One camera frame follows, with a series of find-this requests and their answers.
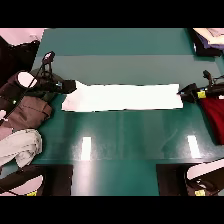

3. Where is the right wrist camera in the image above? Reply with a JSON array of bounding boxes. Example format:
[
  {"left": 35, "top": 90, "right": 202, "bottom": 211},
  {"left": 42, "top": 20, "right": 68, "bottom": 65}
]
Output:
[{"left": 202, "top": 69, "right": 215, "bottom": 88}]

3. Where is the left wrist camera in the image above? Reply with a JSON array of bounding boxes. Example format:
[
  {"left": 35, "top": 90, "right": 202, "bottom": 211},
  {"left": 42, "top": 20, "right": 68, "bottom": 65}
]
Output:
[{"left": 39, "top": 50, "right": 56, "bottom": 80}]

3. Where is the red garment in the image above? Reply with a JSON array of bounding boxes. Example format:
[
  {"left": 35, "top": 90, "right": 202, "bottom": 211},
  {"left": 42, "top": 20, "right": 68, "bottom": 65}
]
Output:
[{"left": 198, "top": 96, "right": 224, "bottom": 146}]

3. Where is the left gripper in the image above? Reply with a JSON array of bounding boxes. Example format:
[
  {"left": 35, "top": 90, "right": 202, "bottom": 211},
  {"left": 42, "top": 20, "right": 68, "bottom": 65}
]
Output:
[{"left": 54, "top": 79, "right": 78, "bottom": 95}]

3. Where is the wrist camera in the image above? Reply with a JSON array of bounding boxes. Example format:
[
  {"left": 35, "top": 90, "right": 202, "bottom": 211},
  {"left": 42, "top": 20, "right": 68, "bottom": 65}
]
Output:
[
  {"left": 39, "top": 50, "right": 56, "bottom": 80},
  {"left": 202, "top": 69, "right": 215, "bottom": 88}
]

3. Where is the black garment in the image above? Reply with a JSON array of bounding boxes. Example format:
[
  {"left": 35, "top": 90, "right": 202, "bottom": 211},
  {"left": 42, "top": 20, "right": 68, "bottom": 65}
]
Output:
[
  {"left": 188, "top": 28, "right": 224, "bottom": 58},
  {"left": 0, "top": 35, "right": 41, "bottom": 88}
]

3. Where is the brown garment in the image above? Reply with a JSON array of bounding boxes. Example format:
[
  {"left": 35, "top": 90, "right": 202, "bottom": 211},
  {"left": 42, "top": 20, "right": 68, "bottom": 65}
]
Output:
[{"left": 0, "top": 71, "right": 54, "bottom": 132}]

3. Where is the white garment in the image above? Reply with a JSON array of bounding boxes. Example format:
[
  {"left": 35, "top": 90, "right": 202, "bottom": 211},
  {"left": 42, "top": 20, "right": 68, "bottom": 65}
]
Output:
[{"left": 61, "top": 80, "right": 185, "bottom": 113}]

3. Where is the light grey garment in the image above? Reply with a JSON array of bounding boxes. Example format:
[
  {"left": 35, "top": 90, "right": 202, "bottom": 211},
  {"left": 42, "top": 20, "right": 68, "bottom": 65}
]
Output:
[{"left": 0, "top": 128, "right": 44, "bottom": 169}]

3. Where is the pale pink garment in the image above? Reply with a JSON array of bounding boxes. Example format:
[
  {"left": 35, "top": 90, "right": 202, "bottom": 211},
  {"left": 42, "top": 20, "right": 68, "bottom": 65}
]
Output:
[{"left": 193, "top": 28, "right": 224, "bottom": 46}]

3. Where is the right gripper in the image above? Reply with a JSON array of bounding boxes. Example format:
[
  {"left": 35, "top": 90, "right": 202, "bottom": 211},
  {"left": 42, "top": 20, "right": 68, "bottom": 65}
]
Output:
[{"left": 177, "top": 82, "right": 201, "bottom": 103}]

